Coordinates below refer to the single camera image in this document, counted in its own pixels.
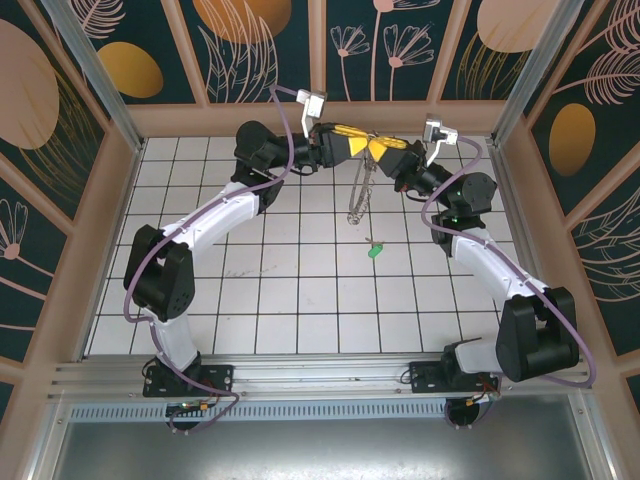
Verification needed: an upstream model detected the galvanised steel sheet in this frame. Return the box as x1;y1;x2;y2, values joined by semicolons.
47;419;601;480

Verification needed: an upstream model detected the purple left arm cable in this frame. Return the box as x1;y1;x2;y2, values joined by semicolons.
122;83;296;434

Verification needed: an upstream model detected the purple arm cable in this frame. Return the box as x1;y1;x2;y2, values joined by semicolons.
122;83;296;434
419;135;600;432

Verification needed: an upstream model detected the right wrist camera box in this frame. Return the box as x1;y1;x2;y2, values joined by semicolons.
422;113;459;166

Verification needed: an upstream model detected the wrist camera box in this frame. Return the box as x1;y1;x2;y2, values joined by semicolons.
422;113;459;166
295;88;329;136

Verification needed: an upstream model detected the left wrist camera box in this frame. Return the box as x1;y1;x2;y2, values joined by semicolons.
295;88;329;136

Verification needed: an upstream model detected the aluminium corner post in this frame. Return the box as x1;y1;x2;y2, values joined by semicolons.
39;0;146;154
489;0;586;146

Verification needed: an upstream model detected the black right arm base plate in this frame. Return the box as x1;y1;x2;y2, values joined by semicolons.
408;357;501;396

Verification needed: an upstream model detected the small electronics board with wires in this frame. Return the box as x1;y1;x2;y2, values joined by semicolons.
443;389;502;431
164;399;216;436

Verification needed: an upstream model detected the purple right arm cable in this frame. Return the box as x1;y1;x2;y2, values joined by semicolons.
419;135;600;432

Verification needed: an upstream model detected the aluminium mounting rail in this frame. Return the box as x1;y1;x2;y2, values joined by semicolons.
47;354;594;401

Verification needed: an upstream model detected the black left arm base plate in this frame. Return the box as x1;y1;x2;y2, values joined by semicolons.
143;364;236;399

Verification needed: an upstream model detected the slotted grey cable duct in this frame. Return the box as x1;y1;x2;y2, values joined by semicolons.
67;402;586;424

